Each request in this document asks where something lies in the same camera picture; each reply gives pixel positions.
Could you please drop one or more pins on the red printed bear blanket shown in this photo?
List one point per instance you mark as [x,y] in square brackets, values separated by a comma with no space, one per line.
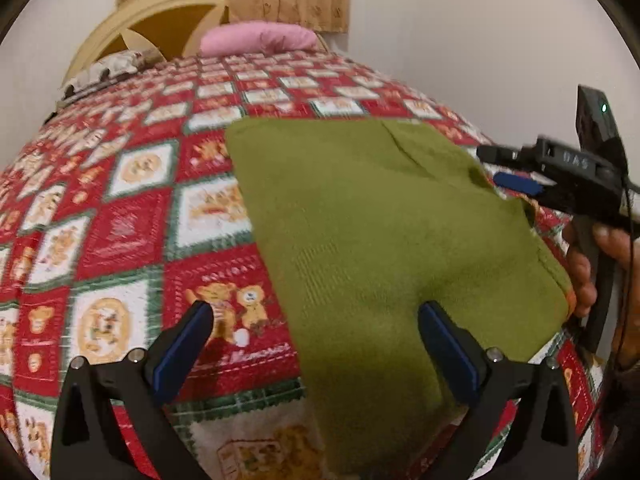
[125,230]

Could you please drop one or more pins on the cream and yellow headboard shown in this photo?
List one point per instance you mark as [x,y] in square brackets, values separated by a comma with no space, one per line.
[165,25]

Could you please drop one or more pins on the person's right hand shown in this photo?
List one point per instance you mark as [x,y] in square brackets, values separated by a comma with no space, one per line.
[582,280]

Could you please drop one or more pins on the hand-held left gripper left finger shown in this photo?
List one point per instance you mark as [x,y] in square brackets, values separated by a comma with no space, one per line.
[182,355]

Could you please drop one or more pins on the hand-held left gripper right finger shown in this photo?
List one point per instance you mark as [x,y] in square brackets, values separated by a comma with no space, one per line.
[447,355]

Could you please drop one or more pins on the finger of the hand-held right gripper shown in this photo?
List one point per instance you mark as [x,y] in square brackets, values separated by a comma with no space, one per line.
[517,183]
[505,154]

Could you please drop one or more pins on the green knit sweater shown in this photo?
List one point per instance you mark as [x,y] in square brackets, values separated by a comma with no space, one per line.
[360,220]

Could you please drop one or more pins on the patterned grey pillow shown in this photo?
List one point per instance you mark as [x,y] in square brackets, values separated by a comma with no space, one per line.
[110,67]

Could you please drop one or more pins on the pink pillow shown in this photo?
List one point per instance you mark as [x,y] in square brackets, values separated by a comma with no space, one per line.
[260,37]

